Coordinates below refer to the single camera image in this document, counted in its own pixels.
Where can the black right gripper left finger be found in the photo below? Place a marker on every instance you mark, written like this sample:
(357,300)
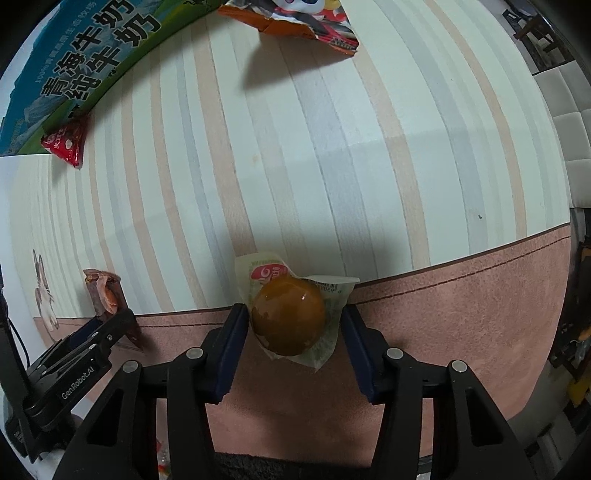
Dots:
(117,438)

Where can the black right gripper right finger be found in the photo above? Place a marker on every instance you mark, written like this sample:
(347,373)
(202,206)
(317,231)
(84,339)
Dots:
(471,437)

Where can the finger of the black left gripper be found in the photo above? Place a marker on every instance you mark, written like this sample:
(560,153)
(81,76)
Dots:
(78,334)
(108,332)

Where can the brown snack packet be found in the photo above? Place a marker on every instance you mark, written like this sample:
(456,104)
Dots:
(107,298)

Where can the braised egg clear packet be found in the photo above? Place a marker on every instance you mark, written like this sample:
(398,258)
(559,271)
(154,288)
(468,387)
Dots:
(293,317)

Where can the small red snack packet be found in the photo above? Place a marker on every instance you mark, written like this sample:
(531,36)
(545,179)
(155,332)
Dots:
(66,142)

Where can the blue green milk carton box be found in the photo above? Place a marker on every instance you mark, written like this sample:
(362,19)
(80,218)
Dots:
(84,49)

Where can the striped cat print tablecloth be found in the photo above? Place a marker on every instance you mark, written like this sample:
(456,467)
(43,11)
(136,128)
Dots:
(426,166)

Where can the orange panda snack bag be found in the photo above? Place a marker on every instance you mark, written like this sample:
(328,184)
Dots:
(322,20)

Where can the dark wooden chair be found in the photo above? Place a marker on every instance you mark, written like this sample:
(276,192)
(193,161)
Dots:
(546,49)

